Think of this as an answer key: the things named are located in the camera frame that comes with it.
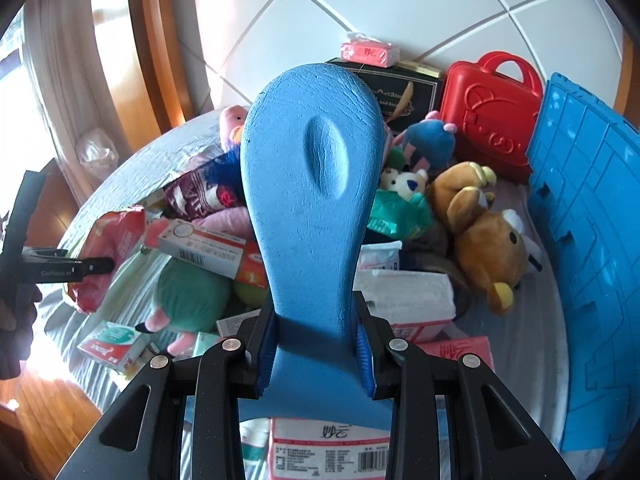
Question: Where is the pink tissue pack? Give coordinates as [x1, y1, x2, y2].
[340, 31, 402, 69]

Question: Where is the green round plush toy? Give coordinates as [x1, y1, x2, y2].
[135, 255, 232, 357]

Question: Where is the blue plastic storage container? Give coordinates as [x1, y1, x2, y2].
[527, 72, 640, 453]

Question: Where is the small gold box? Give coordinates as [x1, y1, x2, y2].
[397, 60, 444, 79]

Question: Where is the white orange medicine box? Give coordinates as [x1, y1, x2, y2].
[157, 220, 262, 282]

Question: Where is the dark red snack bag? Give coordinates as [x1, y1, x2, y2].
[162, 162, 247, 222]

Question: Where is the red toy suitcase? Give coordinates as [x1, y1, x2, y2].
[440, 51, 544, 186]

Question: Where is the green red toothpaste box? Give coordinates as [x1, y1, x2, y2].
[77, 321, 152, 377]

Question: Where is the wooden door frame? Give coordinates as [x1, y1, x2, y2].
[125, 0, 196, 136]

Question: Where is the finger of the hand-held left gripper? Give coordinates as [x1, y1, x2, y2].
[22, 247, 115, 285]

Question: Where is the small white bear plush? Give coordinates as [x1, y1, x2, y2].
[380, 167, 429, 200]

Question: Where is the green plastic packet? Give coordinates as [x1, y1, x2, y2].
[366, 190, 434, 242]

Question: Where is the brown bear plush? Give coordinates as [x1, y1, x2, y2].
[427, 161, 544, 317]

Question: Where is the blue pig plush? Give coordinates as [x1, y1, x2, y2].
[392, 110, 458, 172]

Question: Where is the blue foam insole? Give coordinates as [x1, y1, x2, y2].
[240, 64, 396, 432]

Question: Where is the pink white tissue package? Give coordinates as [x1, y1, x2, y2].
[269, 416, 392, 480]

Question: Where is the pink paper packet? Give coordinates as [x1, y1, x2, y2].
[416, 336, 494, 370]

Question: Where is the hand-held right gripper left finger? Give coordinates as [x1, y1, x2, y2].
[60, 305, 276, 480]

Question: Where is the red plastic packet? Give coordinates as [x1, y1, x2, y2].
[66, 206, 149, 314]

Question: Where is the white tissue pack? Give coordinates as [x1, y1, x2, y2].
[356, 269, 457, 342]

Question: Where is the black gift box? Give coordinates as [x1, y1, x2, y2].
[325, 57, 444, 137]

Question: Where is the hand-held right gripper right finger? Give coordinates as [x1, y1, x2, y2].
[352, 292, 576, 480]

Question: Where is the clear plastic bag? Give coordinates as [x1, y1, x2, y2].
[75, 127, 122, 182]

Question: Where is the white curtain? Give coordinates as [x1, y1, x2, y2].
[0, 0, 101, 211]

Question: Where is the pink pig plush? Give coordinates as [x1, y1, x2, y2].
[220, 105, 249, 152]

